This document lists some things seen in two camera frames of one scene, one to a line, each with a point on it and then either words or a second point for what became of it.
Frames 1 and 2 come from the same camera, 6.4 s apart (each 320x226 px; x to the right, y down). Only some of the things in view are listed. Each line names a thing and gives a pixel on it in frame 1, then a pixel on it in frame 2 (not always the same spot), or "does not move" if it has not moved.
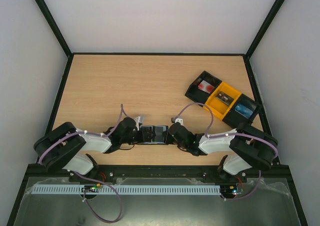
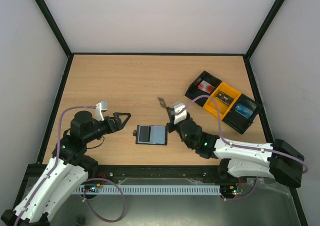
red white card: x=206 y=86 does not move
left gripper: x=144 y=136 -> x=116 y=119
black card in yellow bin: x=224 y=97 does not move
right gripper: x=167 y=135 -> x=170 y=113
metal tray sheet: x=269 y=201 does not move
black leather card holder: x=161 y=132 does not move
